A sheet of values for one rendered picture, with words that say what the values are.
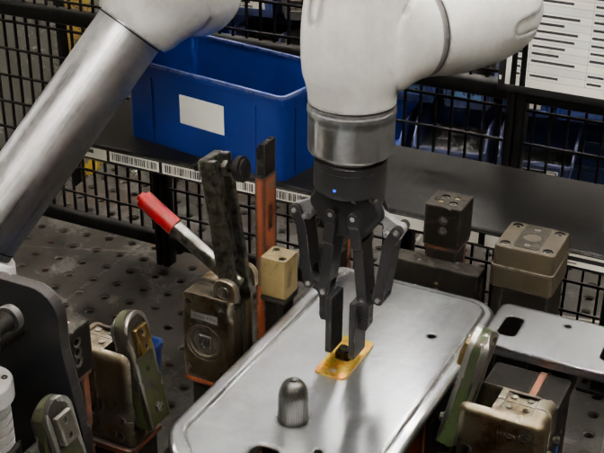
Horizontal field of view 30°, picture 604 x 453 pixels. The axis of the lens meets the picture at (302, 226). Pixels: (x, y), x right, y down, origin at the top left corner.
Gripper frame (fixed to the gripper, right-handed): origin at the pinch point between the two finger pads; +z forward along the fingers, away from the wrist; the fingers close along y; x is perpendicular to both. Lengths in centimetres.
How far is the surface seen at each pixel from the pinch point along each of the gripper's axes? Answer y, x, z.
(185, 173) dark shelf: 41, -32, 3
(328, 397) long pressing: -1.7, 7.7, 4.6
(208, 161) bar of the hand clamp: 16.2, 1.6, -16.8
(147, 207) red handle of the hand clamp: 24.9, 1.0, -9.1
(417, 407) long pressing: -10.6, 4.6, 4.8
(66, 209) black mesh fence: 83, -55, 28
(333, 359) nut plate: 0.9, 1.1, 4.3
